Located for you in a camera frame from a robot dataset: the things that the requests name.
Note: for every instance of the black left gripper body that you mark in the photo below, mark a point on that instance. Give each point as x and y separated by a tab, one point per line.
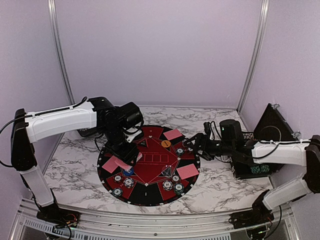
116	144

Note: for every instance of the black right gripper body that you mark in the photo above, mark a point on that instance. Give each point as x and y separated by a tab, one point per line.
209	151

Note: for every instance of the red playing card deck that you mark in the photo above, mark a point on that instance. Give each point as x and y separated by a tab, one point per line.
139	156

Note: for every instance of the single red playing card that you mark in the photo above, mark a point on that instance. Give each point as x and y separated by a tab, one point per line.
113	163

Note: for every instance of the blue small blind button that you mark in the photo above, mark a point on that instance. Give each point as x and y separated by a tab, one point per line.
129	172

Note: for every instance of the orange big blind button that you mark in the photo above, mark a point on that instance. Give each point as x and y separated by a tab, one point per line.
166	143

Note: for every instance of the red brown poker chip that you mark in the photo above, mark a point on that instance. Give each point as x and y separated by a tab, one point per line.
175	178
117	178

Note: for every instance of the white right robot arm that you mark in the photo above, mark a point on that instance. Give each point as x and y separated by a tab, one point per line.
305	153

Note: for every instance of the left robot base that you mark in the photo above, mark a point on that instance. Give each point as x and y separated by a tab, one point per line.
59	216

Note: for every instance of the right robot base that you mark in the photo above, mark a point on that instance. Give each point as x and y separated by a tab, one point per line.
250	218

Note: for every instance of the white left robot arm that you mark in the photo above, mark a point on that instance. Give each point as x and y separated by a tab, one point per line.
36	134

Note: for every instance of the black floral box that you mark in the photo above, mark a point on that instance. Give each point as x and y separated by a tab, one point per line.
87	132

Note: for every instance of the black poker chip case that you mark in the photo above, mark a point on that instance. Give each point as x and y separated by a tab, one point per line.
271	130

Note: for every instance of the clear round dealer button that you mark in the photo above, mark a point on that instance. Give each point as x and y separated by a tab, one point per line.
167	171

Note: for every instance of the round red black poker mat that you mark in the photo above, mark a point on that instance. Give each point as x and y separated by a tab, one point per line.
148	185

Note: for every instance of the aluminium front rail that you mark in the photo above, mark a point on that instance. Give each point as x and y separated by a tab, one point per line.
103	225

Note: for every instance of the left aluminium frame post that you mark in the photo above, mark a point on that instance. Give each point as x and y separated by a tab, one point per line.
59	49

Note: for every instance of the aluminium frame post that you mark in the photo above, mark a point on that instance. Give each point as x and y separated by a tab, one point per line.
261	29
59	49

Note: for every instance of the right aluminium frame post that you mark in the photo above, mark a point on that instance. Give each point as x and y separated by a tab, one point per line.
261	29

